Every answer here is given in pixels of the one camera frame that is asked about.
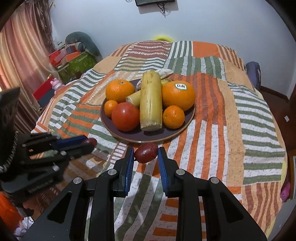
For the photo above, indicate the pink striped curtain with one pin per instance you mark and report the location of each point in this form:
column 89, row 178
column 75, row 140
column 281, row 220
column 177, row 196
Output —
column 26, row 42

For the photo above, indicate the dark purple plate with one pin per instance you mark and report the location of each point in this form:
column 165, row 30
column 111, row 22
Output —
column 137, row 135

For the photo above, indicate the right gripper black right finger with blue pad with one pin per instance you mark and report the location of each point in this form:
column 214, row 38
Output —
column 225, row 217

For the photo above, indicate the wall mounted black monitor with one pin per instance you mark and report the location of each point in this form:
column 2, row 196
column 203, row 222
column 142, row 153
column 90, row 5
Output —
column 146, row 2

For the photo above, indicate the long yellow sugarcane piece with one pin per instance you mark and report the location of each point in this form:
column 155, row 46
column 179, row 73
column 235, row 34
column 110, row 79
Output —
column 151, row 107

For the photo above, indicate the grey plush toy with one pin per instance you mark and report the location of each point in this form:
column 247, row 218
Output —
column 86, row 41

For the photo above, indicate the red items pile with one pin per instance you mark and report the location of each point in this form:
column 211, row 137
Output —
column 65, row 54

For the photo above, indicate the striped patchwork bedspread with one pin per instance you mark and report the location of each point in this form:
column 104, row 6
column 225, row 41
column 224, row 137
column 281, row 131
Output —
column 232, row 136

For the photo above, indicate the red grape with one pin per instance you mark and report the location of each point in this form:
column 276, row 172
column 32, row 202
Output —
column 146, row 153
column 92, row 141

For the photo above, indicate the pink object on floor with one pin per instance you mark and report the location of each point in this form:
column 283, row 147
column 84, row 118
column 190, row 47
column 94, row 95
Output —
column 285, row 192

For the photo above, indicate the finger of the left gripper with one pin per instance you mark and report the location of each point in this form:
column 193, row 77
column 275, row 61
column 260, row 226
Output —
column 71, row 140
column 69, row 151

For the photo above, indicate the large orange with sticker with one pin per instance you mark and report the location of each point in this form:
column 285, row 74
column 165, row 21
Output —
column 179, row 93

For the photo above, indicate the red tomato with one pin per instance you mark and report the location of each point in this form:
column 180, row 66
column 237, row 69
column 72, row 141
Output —
column 125, row 116

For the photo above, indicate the green patterned box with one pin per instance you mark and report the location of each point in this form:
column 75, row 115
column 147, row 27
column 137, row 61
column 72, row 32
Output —
column 76, row 67

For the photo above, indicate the yellow pillow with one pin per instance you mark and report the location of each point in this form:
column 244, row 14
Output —
column 163, row 38

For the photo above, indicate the small mandarin left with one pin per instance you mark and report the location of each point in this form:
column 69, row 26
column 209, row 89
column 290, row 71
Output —
column 109, row 107

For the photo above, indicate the short sugarcane piece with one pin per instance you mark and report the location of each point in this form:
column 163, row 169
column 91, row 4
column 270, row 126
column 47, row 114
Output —
column 134, row 98

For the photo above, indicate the small mandarin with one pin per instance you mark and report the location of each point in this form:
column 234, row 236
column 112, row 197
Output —
column 173, row 117
column 109, row 107

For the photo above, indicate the dark blue bag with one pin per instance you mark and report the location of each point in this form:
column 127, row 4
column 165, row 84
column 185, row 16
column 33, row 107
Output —
column 254, row 73

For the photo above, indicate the small mandarin right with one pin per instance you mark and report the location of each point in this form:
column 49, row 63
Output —
column 173, row 117

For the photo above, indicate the pink toy figure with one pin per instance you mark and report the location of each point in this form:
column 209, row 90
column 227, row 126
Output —
column 56, row 84

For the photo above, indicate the large orange left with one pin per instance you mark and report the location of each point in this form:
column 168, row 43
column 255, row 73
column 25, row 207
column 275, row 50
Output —
column 118, row 90

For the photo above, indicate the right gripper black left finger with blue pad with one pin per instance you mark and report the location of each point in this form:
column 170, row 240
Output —
column 85, row 208

